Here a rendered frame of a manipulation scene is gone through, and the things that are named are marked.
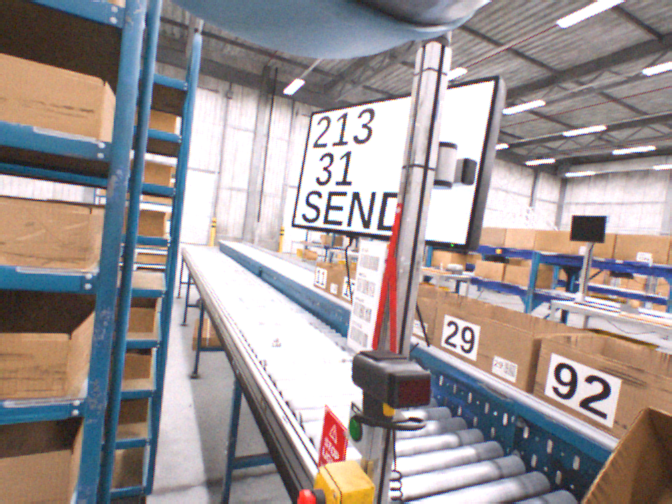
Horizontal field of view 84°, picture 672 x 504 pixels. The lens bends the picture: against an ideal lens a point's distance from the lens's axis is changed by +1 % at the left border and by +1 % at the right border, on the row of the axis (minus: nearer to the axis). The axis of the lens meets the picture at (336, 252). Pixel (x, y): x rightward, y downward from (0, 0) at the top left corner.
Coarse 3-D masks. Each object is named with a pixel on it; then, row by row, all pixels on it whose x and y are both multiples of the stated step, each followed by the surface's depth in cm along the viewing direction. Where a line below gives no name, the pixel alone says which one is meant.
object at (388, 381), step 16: (368, 352) 54; (384, 352) 54; (352, 368) 54; (368, 368) 51; (384, 368) 48; (400, 368) 48; (416, 368) 49; (368, 384) 50; (384, 384) 47; (400, 384) 46; (416, 384) 47; (368, 400) 52; (384, 400) 47; (400, 400) 45; (416, 400) 47; (368, 416) 52; (384, 416) 51
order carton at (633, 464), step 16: (640, 416) 50; (656, 416) 51; (640, 432) 51; (656, 432) 53; (624, 448) 50; (640, 448) 51; (656, 448) 53; (608, 464) 48; (624, 464) 50; (640, 464) 52; (656, 464) 54; (608, 480) 49; (624, 480) 50; (640, 480) 52; (656, 480) 54; (592, 496) 47; (608, 496) 49; (624, 496) 51; (640, 496) 53; (656, 496) 55
